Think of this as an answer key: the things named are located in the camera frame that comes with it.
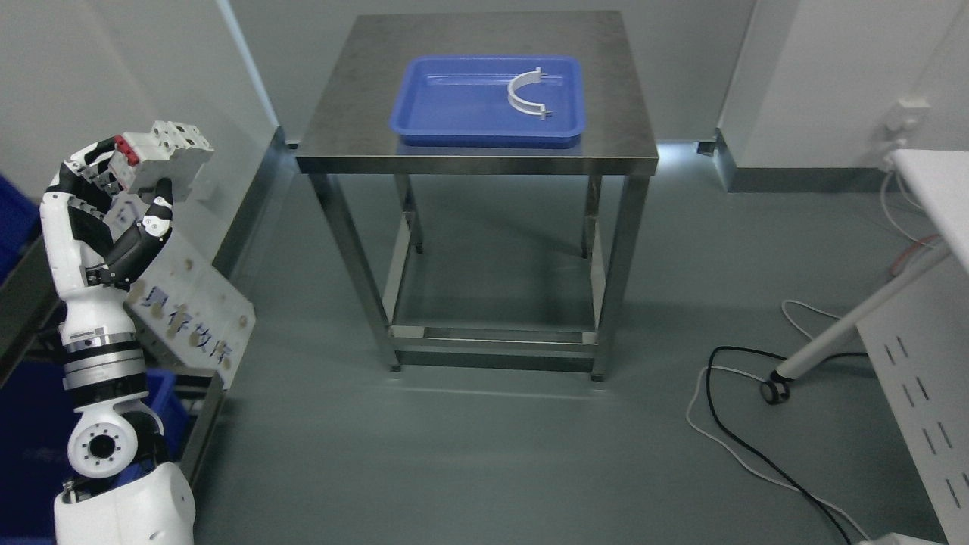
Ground black cable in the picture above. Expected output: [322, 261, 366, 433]
[706, 346, 870, 545]

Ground orange cable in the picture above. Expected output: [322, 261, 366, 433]
[890, 235, 941, 278]

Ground white curved plastic bracket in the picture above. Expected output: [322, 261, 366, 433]
[506, 67, 556, 122]

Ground blue storage bin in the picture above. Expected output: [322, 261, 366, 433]
[1, 176, 39, 283]

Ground white rolling stand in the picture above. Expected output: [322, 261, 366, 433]
[761, 149, 968, 406]

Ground white perforated cabinet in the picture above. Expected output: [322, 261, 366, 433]
[858, 257, 968, 544]

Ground white plug adapter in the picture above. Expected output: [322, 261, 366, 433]
[879, 129, 910, 173]

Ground white wall socket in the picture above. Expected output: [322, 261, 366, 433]
[886, 98, 931, 132]

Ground grey circuit breaker red switches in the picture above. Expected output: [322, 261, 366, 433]
[108, 120, 214, 203]

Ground white cable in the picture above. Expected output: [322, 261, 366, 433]
[685, 300, 871, 542]

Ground stainless steel table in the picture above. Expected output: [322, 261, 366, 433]
[295, 10, 659, 383]

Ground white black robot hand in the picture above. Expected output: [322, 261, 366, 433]
[39, 135, 173, 354]

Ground blue plastic tray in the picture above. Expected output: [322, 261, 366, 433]
[390, 54, 586, 149]

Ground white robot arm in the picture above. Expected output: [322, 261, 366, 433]
[53, 334, 196, 544]

